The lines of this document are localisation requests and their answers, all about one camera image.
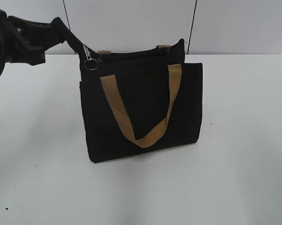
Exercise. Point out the silver zipper pull with ring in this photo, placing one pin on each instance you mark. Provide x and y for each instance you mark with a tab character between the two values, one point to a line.
91	62

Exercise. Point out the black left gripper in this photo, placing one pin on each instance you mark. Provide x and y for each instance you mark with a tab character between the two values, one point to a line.
32	40

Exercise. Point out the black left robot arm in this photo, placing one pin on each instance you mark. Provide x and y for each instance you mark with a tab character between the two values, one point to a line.
7	39

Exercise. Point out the black tote bag tan handles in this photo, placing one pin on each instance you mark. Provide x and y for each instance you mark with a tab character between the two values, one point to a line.
140	102

